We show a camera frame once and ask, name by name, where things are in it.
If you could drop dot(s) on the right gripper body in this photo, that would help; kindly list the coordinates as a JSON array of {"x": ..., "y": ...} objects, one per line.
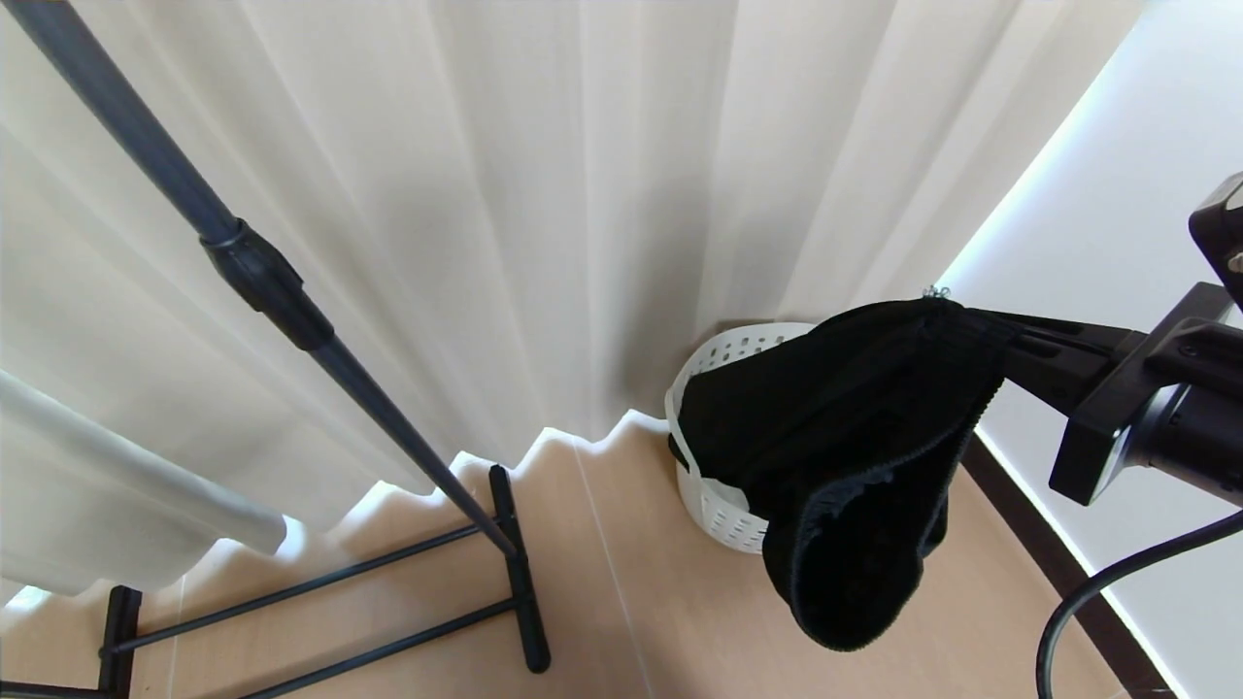
[{"x": 1165, "y": 408}]

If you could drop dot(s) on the black shorts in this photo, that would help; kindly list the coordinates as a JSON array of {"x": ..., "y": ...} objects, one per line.
[{"x": 855, "y": 437}]

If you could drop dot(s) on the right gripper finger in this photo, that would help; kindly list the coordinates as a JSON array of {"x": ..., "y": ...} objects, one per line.
[
  {"x": 1063, "y": 383},
  {"x": 1088, "y": 348}
]

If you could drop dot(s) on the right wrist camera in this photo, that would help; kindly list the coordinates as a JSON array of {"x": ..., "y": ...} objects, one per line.
[{"x": 1219, "y": 228}]

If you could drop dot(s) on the black clothes rack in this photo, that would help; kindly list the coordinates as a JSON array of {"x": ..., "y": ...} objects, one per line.
[{"x": 262, "y": 282}]

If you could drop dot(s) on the white laundry basket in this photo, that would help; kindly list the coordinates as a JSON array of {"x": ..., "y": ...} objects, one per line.
[{"x": 723, "y": 515}]

